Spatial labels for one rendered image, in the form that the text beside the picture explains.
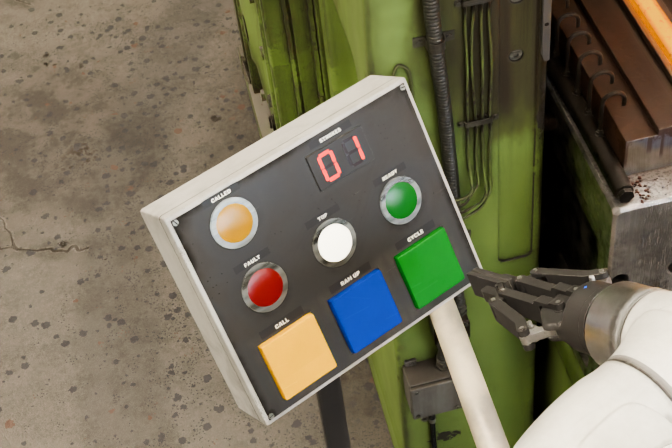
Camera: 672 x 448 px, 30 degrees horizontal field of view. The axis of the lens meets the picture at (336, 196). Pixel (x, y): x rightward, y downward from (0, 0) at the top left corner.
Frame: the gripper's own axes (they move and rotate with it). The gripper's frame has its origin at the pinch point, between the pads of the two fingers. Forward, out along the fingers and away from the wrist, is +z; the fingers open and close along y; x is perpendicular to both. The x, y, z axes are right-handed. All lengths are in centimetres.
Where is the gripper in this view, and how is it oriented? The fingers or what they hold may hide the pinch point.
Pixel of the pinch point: (493, 286)
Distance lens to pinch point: 142.6
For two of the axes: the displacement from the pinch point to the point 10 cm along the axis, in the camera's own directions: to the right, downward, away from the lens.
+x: -3.8, -8.6, -3.3
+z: -4.8, -1.2, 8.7
